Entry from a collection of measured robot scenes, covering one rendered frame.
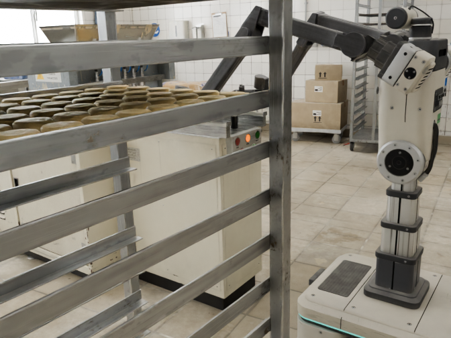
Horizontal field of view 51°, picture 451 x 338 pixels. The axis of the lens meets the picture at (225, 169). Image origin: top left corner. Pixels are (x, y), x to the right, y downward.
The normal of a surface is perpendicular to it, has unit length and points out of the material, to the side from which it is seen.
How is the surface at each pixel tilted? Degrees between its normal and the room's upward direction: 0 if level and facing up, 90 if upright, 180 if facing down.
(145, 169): 90
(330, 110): 88
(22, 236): 90
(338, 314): 31
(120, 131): 90
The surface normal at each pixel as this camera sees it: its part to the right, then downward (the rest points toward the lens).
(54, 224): 0.79, 0.14
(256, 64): -0.49, 0.25
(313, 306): -0.32, -0.70
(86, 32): 0.75, 0.53
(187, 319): -0.03, -0.96
